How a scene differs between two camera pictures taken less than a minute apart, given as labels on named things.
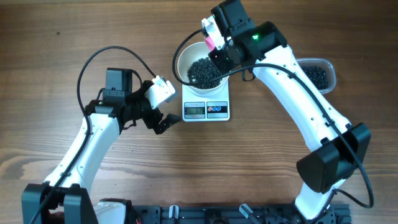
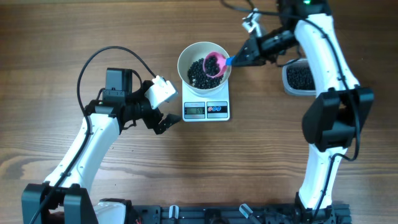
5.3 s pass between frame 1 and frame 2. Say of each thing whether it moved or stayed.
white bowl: stayed
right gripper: moved
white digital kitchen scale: stayed
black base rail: stayed
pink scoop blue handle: moved
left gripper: stayed
